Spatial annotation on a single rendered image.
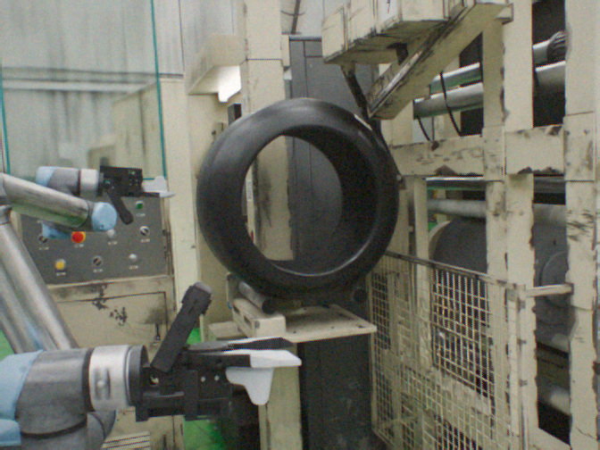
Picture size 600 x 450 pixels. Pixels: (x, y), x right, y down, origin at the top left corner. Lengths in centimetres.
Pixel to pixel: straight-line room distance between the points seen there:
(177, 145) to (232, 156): 350
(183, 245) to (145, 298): 280
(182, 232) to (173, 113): 97
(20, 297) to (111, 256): 159
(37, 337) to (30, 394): 14
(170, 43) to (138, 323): 937
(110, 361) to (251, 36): 156
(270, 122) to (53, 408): 114
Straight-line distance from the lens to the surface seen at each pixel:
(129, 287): 246
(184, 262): 526
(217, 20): 1200
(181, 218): 523
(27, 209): 156
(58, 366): 79
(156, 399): 79
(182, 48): 1163
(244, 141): 174
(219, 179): 173
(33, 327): 92
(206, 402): 76
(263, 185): 213
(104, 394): 78
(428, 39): 181
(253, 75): 215
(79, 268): 250
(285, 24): 279
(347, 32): 199
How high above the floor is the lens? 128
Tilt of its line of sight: 5 degrees down
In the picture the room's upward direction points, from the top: 3 degrees counter-clockwise
